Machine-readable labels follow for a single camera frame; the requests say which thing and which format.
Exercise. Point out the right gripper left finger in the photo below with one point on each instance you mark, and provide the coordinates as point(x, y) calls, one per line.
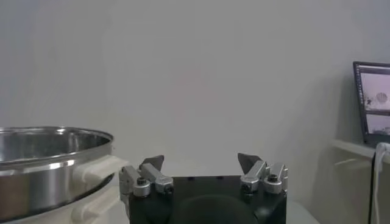
point(158, 181)

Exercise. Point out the stainless steel steamer basket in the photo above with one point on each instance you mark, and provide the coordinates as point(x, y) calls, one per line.
point(45, 182)

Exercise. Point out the white side table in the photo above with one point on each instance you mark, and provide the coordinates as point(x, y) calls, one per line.
point(350, 147)

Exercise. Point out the cream electric cooker base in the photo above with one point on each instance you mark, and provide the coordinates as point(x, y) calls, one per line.
point(91, 210)

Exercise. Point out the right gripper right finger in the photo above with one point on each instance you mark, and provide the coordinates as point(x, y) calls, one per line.
point(256, 176)

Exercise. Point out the dark open laptop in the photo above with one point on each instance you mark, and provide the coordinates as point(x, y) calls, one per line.
point(374, 91)

